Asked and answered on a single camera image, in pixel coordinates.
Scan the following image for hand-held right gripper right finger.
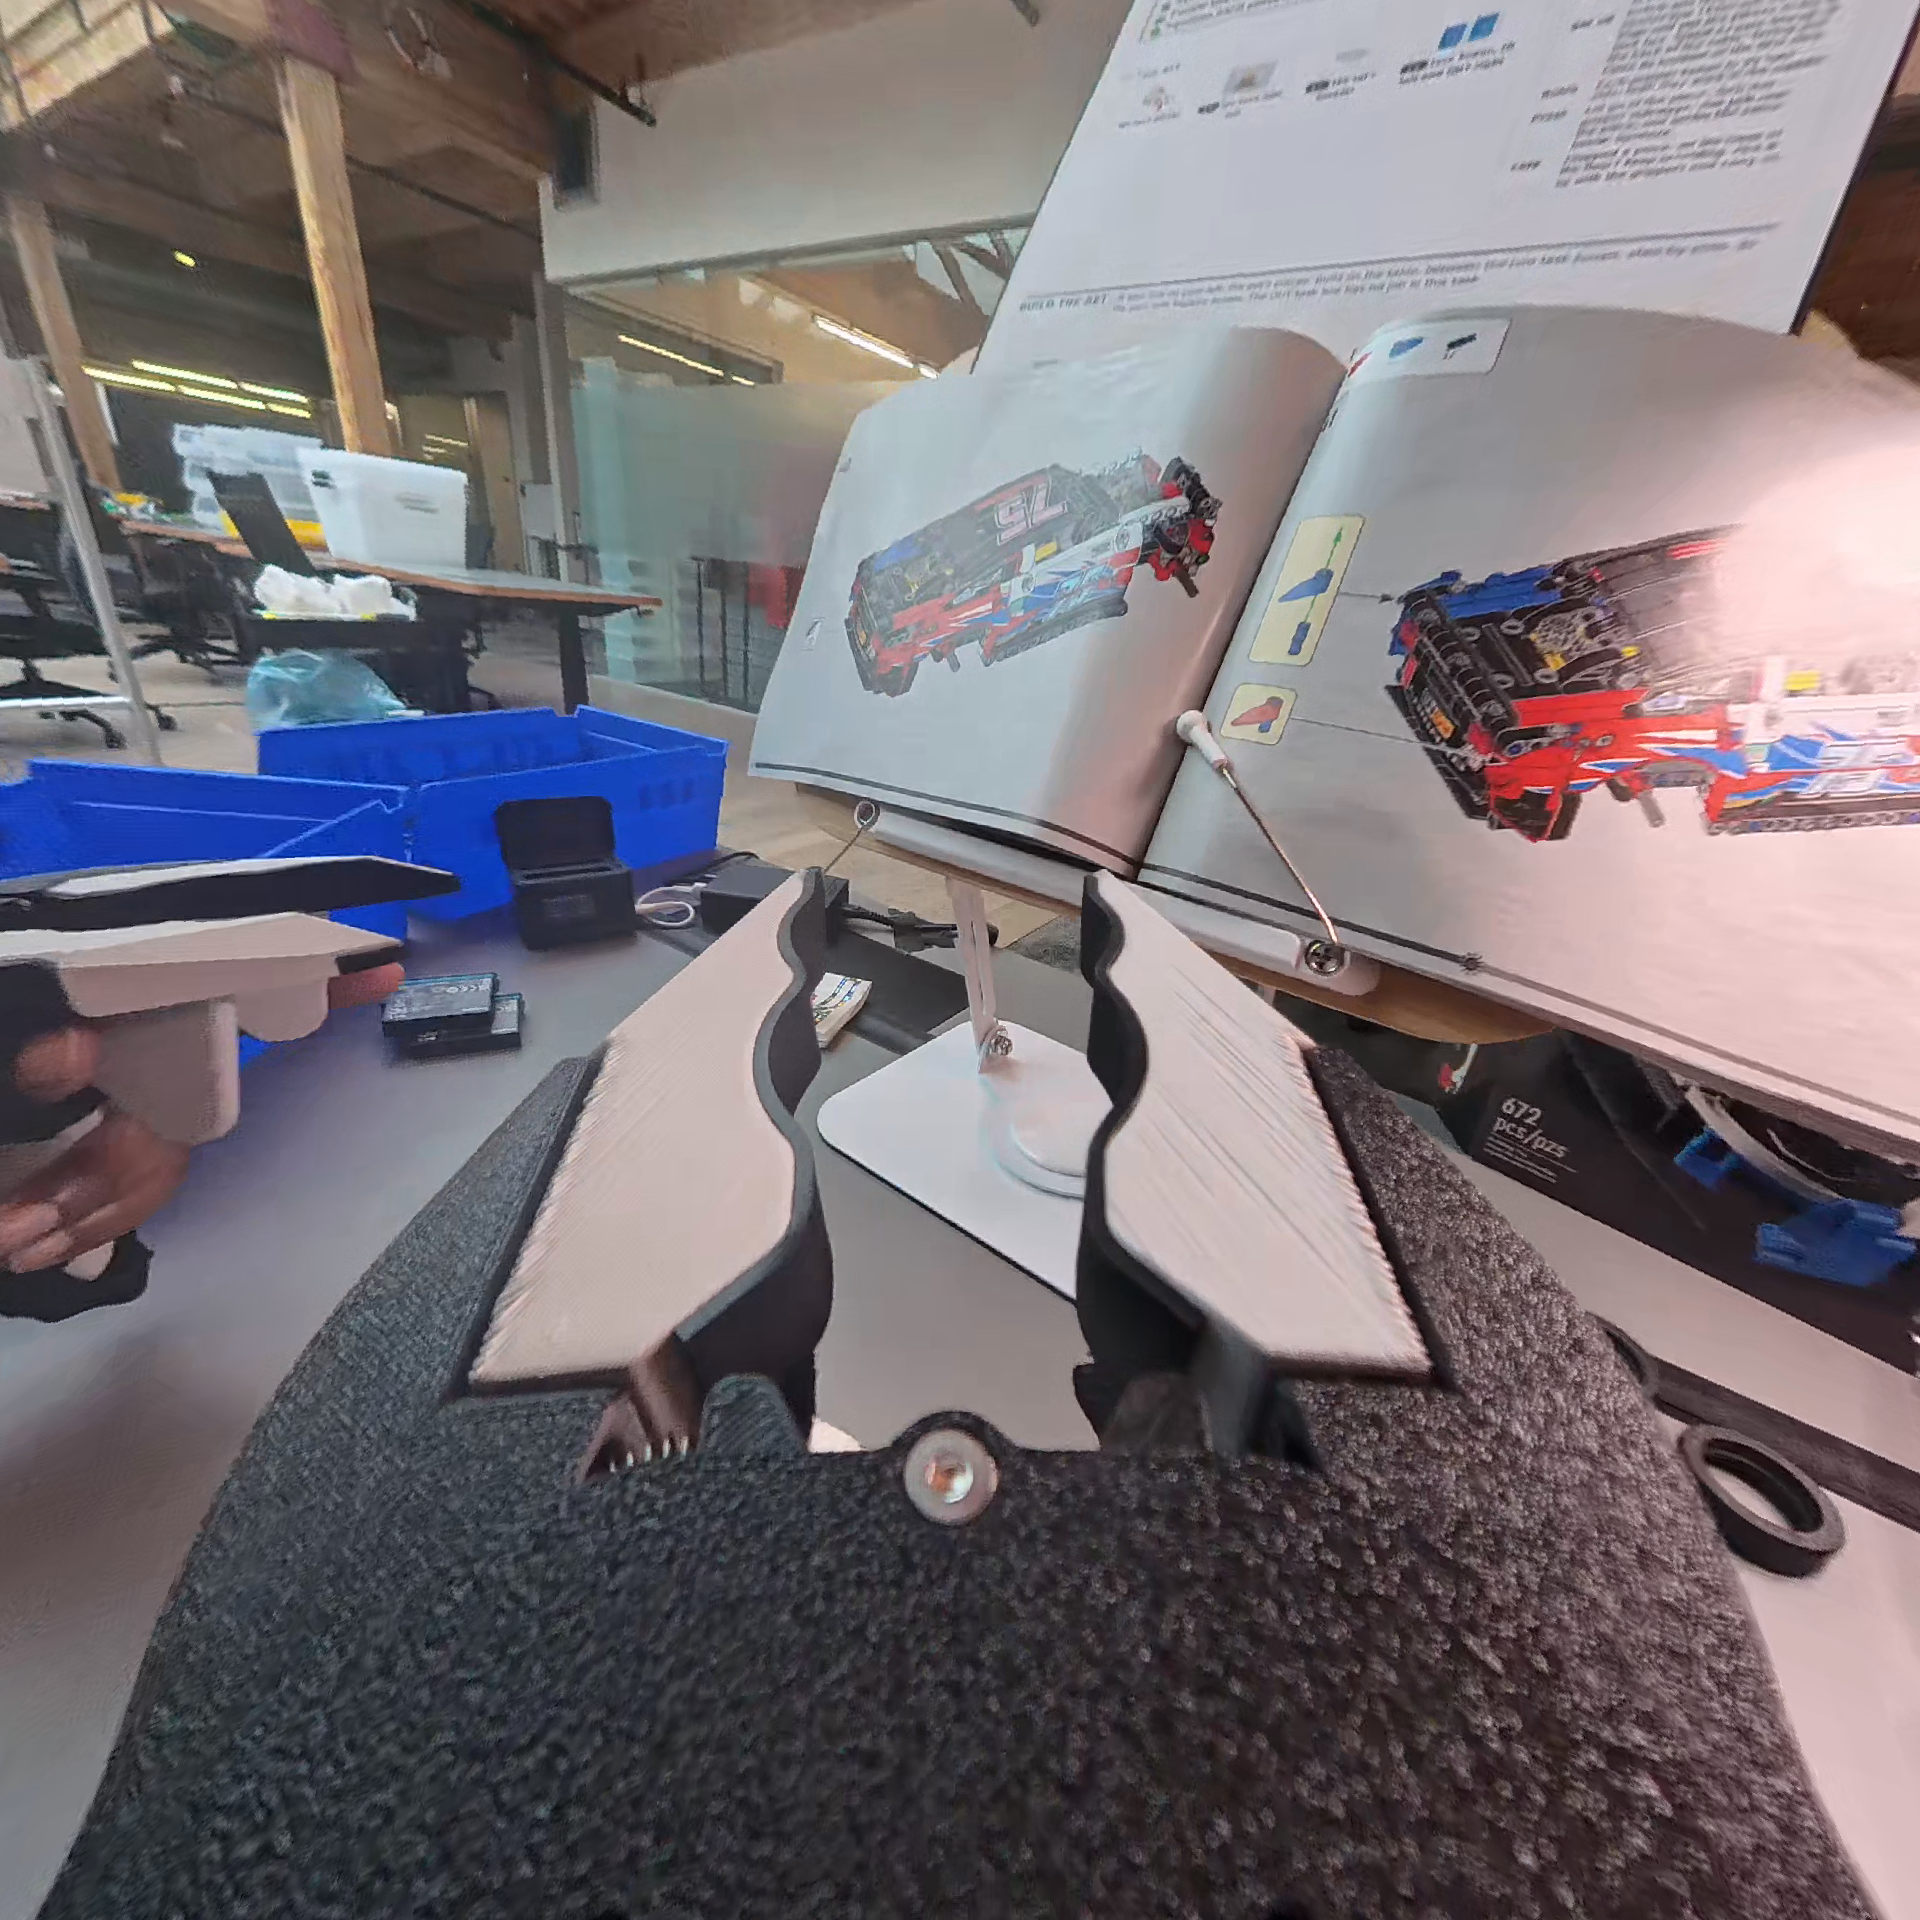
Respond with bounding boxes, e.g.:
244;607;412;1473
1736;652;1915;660
1076;871;1441;1389

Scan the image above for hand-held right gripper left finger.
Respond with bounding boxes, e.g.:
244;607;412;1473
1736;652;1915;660
469;867;836;1396

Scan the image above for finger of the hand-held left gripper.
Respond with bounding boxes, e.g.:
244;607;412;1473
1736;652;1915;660
0;910;409;1047
0;854;462;935

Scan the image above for toy car instruction booklet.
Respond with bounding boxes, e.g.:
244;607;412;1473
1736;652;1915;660
747;307;1920;1162

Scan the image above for person's left hand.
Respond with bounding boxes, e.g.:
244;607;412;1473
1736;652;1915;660
0;1025;192;1281

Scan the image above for blue plastic bin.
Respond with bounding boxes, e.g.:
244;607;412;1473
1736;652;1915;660
0;756;416;943
258;703;732;922

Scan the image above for black battery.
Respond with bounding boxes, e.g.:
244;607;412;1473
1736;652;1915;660
393;993;528;1060
382;971;500;1041

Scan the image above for teal plastic bag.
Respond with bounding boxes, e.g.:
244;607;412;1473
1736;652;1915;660
242;646;409;737

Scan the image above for white book stand wooden board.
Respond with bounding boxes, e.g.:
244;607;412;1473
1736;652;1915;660
789;711;1520;1305

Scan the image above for black power adapter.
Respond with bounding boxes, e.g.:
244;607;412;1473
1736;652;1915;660
697;854;850;935

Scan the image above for black charger case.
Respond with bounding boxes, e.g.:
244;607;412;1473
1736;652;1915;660
493;796;641;950

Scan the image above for black toy car box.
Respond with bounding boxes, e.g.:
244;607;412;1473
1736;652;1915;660
1424;1031;1920;1361

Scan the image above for white crumpled material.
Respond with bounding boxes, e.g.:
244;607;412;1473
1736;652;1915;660
249;564;416;625

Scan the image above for black office chair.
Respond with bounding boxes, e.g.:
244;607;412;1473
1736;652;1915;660
0;497;134;751

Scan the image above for grey metal pole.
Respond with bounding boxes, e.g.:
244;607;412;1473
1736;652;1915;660
12;356;164;769

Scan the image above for wooden table black legs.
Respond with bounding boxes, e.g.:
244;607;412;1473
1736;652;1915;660
120;516;662;715

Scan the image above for white storage box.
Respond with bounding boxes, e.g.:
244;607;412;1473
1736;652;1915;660
294;449;470;569

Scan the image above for clear storage box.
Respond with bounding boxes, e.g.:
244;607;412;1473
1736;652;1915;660
171;422;328;531

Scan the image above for black toy tyre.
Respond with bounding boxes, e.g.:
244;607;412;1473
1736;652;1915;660
1677;1421;1849;1579

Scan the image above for white printed instruction sheet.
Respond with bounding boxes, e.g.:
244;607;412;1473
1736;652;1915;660
971;0;1877;377

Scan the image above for wooden post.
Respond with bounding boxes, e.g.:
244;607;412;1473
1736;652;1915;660
272;58;396;459

